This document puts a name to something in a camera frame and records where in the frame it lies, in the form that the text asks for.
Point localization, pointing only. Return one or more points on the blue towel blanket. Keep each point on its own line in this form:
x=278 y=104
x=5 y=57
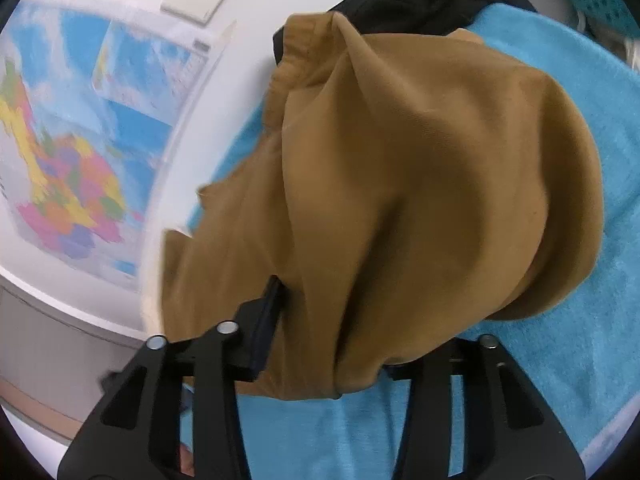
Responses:
x=575 y=360

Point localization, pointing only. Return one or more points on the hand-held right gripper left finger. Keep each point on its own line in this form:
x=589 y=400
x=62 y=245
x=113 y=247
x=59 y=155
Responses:
x=260 y=330

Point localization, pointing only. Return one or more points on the colourful wall map poster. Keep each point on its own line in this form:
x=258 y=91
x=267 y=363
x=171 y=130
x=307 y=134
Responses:
x=75 y=185

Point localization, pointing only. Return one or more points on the tan brown garment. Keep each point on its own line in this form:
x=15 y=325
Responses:
x=400 y=160

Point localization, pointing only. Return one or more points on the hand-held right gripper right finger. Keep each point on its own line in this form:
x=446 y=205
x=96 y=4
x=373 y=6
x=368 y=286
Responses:
x=430 y=410

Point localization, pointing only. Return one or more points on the grey window blind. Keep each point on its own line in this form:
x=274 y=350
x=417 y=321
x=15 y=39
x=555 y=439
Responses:
x=50 y=340

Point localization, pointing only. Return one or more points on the black garment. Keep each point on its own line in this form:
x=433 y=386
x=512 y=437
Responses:
x=410 y=5

